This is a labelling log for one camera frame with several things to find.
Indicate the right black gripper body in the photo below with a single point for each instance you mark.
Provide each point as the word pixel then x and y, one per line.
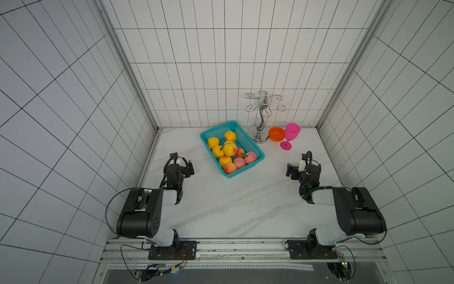
pixel 292 170

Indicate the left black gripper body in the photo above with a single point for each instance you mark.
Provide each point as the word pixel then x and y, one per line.
pixel 185 172

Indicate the yellow peach with leaf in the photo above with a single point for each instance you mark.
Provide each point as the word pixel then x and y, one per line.
pixel 212 142

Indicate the yellow red peach top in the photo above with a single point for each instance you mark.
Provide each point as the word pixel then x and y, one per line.
pixel 223 160

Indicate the yellow peach leaf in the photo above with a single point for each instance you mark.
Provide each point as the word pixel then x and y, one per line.
pixel 229 149

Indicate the pink peach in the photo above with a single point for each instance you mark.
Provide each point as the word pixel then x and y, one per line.
pixel 250 157
pixel 239 162

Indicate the pink peach bottom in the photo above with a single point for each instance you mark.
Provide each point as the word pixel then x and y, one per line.
pixel 239 162

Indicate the orange red peach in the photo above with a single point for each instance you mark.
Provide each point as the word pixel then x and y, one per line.
pixel 240 153

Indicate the teal plastic basket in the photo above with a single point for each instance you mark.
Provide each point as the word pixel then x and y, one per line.
pixel 243 141

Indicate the yellow peach red spot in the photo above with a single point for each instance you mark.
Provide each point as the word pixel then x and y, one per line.
pixel 229 142

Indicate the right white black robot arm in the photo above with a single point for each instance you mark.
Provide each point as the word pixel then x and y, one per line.
pixel 356 213

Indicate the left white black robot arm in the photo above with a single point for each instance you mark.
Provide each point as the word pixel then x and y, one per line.
pixel 141 215

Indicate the pink plastic goblet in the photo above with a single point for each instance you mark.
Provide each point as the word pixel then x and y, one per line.
pixel 291 133

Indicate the orange plastic bowl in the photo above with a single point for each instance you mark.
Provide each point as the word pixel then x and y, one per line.
pixel 276 134

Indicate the metal cup drying rack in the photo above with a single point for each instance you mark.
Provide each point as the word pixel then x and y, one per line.
pixel 259 133

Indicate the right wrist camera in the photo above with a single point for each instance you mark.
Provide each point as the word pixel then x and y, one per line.
pixel 306 162

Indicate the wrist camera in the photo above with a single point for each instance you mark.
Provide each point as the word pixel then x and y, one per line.
pixel 176 159
pixel 306 162

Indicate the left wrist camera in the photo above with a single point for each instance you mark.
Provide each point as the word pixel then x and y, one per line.
pixel 176 159

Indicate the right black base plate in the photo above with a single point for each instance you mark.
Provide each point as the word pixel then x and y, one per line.
pixel 303 250

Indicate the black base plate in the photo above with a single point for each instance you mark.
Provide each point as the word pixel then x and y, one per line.
pixel 303 250
pixel 181 250

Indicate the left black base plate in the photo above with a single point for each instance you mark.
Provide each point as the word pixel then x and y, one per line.
pixel 181 250

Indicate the aluminium mounting rail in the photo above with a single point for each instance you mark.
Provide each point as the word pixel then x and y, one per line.
pixel 135 254

